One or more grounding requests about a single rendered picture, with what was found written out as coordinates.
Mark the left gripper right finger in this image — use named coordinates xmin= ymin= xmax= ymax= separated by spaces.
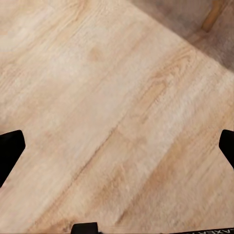
xmin=218 ymin=130 xmax=234 ymax=168

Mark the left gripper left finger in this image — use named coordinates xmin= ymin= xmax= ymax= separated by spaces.
xmin=0 ymin=130 xmax=25 ymax=188

